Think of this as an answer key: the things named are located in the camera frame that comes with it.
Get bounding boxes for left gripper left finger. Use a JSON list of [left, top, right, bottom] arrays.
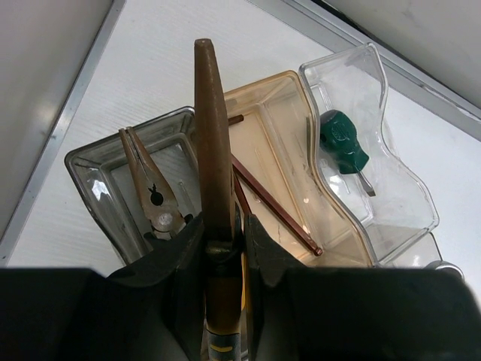
[[1, 217, 204, 360]]

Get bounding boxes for aluminium rail frame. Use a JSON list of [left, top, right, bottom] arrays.
[[8, 1, 480, 282]]

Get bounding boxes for green handled screwdriver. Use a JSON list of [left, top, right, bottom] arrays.
[[319, 109, 376, 197]]

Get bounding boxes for yellow handled cutting pliers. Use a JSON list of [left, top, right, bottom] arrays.
[[194, 38, 243, 360]]

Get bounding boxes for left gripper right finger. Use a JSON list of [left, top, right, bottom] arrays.
[[244, 215, 480, 360]]

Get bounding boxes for clear plastic organizer box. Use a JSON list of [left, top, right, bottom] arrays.
[[63, 41, 465, 272]]

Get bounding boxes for long brown hex key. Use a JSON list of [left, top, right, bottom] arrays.
[[231, 155, 322, 256]]

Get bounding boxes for short brown hex key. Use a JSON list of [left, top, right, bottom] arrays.
[[228, 114, 244, 126]]

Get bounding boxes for yellow handled needle-nose pliers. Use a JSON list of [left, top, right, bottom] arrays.
[[119, 127, 192, 239]]

